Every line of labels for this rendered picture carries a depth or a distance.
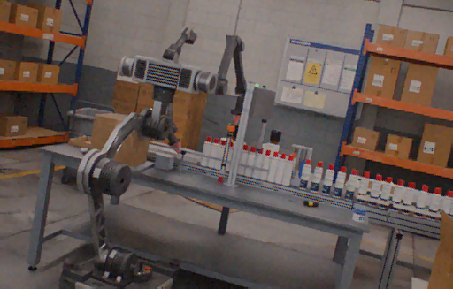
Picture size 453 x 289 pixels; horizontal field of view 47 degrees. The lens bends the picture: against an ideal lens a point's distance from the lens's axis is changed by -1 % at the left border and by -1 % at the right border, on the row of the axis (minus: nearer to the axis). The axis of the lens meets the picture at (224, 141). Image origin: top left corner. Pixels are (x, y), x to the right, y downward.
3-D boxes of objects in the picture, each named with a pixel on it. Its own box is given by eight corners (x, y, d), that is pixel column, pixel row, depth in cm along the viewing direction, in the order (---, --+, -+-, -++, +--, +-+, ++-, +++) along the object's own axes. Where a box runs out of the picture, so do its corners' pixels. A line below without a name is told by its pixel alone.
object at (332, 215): (363, 193, 421) (364, 190, 421) (369, 233, 293) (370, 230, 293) (122, 136, 464) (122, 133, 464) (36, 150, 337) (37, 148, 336)
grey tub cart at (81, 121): (75, 170, 651) (88, 94, 639) (126, 180, 652) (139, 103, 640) (51, 185, 563) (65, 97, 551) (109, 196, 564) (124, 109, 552)
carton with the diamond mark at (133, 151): (146, 162, 348) (153, 122, 345) (133, 167, 325) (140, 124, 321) (103, 152, 353) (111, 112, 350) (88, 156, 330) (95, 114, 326)
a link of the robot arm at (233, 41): (225, 29, 336) (240, 30, 333) (230, 41, 348) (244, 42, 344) (206, 88, 319) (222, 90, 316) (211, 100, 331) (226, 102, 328)
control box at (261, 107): (271, 119, 343) (277, 91, 341) (252, 117, 332) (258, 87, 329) (260, 117, 350) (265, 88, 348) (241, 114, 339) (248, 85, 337)
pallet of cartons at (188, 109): (195, 173, 783) (214, 80, 766) (178, 181, 703) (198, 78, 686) (122, 155, 809) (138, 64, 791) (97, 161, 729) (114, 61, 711)
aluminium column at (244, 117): (234, 185, 344) (256, 83, 336) (234, 186, 340) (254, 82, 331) (228, 183, 345) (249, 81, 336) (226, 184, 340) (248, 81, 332)
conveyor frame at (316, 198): (351, 207, 346) (353, 200, 345) (351, 210, 335) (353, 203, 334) (121, 151, 380) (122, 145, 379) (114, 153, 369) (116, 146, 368)
